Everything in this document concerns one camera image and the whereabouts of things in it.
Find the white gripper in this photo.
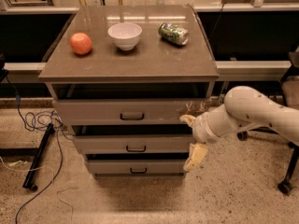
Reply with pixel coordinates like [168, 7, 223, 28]
[179, 112, 223, 172]

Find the grey drawer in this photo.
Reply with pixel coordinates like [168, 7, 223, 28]
[53, 98, 210, 125]
[72, 134, 194, 154]
[85, 160, 186, 175]

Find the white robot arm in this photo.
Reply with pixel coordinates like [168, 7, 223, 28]
[179, 86, 299, 172]

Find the grey bottom drawer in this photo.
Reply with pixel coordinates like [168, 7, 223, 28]
[85, 160, 186, 175]

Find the grey drawer cabinet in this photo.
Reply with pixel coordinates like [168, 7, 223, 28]
[37, 4, 220, 180]

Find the grey top drawer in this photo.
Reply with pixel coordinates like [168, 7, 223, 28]
[53, 98, 210, 125]

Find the green soda can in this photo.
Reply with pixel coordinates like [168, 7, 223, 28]
[158, 22, 189, 46]

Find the black office chair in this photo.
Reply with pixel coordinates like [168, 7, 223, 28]
[237, 51, 299, 195]

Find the white ceramic bowl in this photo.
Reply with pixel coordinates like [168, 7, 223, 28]
[107, 22, 142, 50]

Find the red apple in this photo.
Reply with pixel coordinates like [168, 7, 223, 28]
[70, 33, 93, 55]

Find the black wheeled stand leg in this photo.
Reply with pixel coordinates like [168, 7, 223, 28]
[22, 123, 55, 191]

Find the white cable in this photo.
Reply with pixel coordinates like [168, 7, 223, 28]
[0, 156, 78, 224]

